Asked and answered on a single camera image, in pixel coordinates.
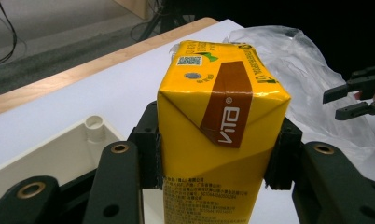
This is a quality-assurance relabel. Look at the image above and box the wooden furniture frame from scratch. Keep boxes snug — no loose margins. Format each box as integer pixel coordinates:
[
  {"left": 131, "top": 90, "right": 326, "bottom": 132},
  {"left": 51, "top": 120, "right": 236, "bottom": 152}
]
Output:
[{"left": 113, "top": 0, "right": 160, "bottom": 21}]

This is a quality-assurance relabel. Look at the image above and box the wooden table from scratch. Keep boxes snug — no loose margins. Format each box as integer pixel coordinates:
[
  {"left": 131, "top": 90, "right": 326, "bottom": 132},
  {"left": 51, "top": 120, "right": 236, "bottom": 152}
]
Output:
[{"left": 0, "top": 17, "right": 219, "bottom": 119}]

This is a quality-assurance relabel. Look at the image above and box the black tripod stand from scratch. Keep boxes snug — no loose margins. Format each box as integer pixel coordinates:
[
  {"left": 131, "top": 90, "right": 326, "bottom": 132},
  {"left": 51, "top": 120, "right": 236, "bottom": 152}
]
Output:
[{"left": 138, "top": 0, "right": 194, "bottom": 42}]

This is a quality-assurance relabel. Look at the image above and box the white plastic bin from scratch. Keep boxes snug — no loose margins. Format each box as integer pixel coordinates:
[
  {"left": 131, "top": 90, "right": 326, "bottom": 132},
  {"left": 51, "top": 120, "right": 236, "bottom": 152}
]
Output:
[{"left": 0, "top": 115, "right": 129, "bottom": 214}]

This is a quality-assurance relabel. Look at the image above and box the black hanging cable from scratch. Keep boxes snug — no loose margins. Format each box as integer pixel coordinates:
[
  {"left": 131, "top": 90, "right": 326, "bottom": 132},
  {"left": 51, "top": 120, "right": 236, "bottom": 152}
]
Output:
[{"left": 0, "top": 0, "right": 20, "bottom": 67}]

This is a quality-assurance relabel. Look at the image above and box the translucent plastic bag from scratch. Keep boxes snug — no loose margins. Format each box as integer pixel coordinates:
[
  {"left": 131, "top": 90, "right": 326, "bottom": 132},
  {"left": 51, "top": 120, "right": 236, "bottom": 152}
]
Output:
[{"left": 222, "top": 25, "right": 375, "bottom": 167}]

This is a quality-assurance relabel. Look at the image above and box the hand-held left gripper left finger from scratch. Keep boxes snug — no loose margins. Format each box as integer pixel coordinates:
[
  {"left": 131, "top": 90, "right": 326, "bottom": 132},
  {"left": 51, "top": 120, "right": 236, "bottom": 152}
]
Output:
[{"left": 128, "top": 101, "right": 164, "bottom": 190}]

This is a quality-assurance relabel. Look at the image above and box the yellow drink carton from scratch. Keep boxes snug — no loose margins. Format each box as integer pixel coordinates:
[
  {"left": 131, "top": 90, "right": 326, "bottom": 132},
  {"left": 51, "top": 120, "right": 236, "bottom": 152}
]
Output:
[{"left": 157, "top": 40, "right": 292, "bottom": 224}]

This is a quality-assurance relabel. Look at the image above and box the black curtain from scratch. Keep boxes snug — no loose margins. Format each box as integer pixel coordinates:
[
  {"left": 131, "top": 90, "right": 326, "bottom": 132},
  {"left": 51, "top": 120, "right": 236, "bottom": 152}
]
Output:
[{"left": 175, "top": 0, "right": 375, "bottom": 82}]

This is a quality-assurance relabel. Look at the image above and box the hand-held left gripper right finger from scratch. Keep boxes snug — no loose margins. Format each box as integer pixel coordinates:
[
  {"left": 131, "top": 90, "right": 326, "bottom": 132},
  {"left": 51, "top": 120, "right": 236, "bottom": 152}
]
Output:
[{"left": 263, "top": 116, "right": 303, "bottom": 191}]

